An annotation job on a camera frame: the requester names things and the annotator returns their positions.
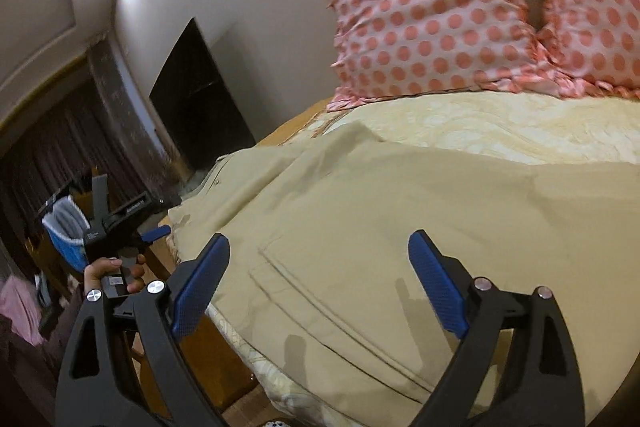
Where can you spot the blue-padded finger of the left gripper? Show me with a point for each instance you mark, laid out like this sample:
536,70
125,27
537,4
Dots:
156,234

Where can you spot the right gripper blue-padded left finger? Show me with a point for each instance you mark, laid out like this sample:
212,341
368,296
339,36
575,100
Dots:
98,385

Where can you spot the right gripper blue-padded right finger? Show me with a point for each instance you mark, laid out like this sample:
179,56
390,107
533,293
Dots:
540,383

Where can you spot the khaki beige pants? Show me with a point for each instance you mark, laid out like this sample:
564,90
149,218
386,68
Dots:
354,261

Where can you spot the person's left hand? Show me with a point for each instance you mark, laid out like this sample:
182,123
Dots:
99,269

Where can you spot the blue white laundry basket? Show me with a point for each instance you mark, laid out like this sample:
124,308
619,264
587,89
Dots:
66,226

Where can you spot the dark brown curtain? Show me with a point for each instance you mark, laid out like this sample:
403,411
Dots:
55,139

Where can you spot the pink cloth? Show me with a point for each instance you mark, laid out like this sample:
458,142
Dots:
19,305

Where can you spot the yellow floral bedsheet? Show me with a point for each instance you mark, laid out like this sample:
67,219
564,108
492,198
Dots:
529,129

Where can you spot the left pink polka-dot pillow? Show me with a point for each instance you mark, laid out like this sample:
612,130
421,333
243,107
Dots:
394,48

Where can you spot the dark wall panel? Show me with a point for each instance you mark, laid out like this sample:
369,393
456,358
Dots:
195,106

